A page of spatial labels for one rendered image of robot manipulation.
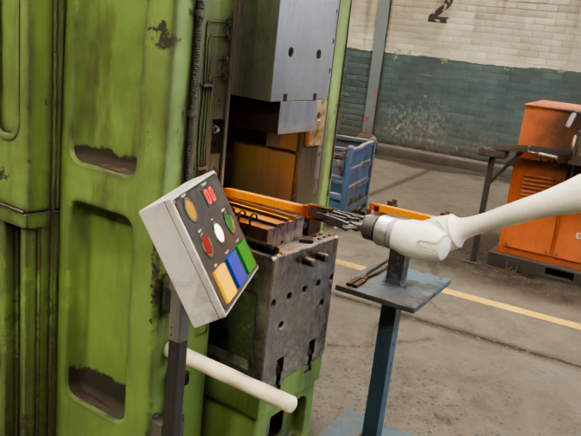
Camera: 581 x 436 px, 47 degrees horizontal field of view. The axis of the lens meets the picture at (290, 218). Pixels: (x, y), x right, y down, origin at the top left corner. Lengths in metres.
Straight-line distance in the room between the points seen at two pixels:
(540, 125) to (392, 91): 4.80
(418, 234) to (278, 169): 0.72
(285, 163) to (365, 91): 7.67
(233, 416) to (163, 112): 1.03
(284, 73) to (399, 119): 7.94
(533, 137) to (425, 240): 3.53
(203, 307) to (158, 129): 0.58
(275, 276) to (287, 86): 0.56
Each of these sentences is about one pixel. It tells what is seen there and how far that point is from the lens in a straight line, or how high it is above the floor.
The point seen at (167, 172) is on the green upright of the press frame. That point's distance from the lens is 1.85.
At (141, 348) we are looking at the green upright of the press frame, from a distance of 2.05.
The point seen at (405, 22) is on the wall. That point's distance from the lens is 9.86.
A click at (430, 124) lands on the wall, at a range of 9.73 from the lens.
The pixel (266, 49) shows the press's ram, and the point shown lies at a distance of 1.93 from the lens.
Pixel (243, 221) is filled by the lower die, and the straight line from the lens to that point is 2.11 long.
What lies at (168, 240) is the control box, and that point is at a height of 1.11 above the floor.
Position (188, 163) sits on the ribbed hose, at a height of 1.18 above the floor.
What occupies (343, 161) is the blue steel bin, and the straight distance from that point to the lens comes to 5.71.
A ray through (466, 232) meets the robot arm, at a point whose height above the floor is 1.06.
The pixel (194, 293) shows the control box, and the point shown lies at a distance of 1.46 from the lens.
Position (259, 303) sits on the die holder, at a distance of 2.07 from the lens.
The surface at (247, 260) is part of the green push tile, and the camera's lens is 1.68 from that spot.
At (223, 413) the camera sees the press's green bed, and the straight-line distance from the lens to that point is 2.33.
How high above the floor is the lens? 1.55
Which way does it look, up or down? 15 degrees down
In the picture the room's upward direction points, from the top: 6 degrees clockwise
